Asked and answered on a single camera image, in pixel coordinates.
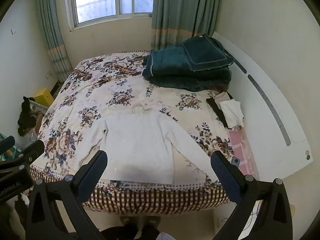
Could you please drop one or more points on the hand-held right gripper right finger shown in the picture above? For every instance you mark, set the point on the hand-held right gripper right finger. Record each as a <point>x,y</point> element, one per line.
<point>225,177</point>

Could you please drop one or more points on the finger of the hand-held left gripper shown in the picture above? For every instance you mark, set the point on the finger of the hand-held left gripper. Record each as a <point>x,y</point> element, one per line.
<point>31,151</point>
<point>7,143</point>

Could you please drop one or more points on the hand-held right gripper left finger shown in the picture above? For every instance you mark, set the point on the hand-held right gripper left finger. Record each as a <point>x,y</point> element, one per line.
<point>95,170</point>

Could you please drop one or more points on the white knit sweater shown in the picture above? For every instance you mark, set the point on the white knit sweater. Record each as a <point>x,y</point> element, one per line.
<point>140,140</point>

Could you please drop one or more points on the small grey phone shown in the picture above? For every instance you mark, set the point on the small grey phone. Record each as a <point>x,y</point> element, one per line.
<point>236,161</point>

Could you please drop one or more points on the pink checked sheet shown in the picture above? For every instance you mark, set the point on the pink checked sheet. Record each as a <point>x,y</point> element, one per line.
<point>241,150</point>

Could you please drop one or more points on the black cloth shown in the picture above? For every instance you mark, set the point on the black cloth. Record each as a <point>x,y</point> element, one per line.
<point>26,116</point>

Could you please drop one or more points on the yellow box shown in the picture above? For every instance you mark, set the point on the yellow box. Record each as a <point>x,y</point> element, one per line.
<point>44,96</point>

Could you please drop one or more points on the folded white cloth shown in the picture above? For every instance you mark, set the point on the folded white cloth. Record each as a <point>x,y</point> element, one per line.
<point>232,113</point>

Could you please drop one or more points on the person's dark trousers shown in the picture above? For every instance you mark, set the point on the person's dark trousers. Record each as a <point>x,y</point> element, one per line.
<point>130,232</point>

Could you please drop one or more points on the beige garment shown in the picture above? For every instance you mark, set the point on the beige garment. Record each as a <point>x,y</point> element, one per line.
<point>222,96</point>

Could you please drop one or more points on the floral bedspread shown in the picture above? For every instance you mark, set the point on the floral bedspread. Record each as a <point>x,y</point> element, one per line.
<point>120,92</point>

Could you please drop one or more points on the white headboard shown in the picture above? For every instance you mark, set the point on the white headboard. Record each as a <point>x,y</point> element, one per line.
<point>270,95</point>

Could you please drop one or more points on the folded teal quilt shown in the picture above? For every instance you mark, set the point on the folded teal quilt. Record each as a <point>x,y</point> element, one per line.
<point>185,72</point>

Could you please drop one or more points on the teal striped curtain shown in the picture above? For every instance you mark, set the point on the teal striped curtain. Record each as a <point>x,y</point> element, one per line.
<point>185,12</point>
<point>53,35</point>

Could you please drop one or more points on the teal pillow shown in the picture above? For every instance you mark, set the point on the teal pillow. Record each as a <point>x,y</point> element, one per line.
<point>207,52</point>

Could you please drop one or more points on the window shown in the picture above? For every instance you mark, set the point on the window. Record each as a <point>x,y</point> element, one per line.
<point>112,0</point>

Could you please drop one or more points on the wall socket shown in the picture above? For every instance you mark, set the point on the wall socket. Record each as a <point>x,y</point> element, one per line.
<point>49,75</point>

